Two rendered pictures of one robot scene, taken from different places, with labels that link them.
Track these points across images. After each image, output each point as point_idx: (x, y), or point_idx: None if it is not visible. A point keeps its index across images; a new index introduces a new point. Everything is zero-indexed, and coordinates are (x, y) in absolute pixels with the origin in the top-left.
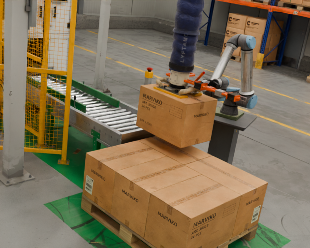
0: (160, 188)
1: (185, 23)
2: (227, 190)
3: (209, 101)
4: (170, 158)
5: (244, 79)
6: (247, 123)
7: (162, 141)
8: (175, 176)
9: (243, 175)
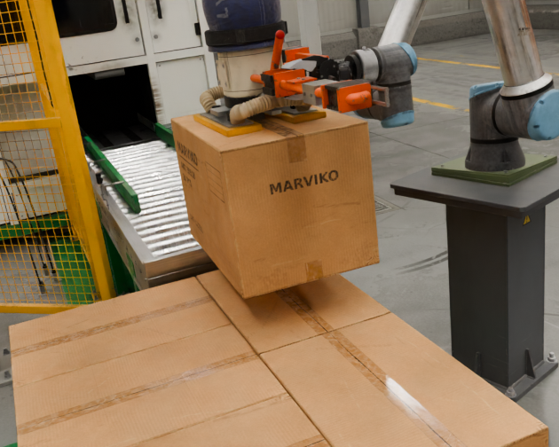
0: None
1: None
2: None
3: (327, 132)
4: (235, 332)
5: (500, 42)
6: (546, 190)
7: None
8: (183, 406)
9: (454, 392)
